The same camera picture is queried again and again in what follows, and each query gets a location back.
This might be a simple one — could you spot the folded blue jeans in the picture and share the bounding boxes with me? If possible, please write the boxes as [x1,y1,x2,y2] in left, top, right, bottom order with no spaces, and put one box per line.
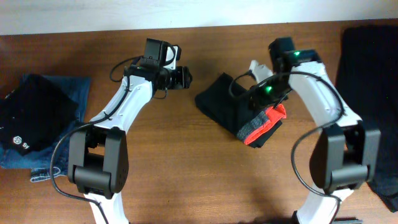
[0,73,93,183]

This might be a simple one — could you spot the black leggings red grey waistband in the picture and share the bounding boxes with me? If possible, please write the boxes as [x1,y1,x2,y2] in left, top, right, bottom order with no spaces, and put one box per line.
[195,73,287,148]

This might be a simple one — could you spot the folded black shirt with logo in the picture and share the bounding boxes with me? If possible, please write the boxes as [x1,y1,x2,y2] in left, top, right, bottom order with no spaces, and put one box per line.
[1,75,78,156]

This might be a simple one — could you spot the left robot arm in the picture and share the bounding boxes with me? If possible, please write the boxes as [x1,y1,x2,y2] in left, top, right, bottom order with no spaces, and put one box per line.
[67,39,192,223]

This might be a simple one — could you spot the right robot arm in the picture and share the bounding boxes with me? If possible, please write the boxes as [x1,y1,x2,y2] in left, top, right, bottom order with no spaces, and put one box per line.
[249,37,381,223]

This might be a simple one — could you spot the black garment pile right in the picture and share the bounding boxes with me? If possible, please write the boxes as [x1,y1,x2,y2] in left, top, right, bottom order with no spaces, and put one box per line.
[336,26,397,212]

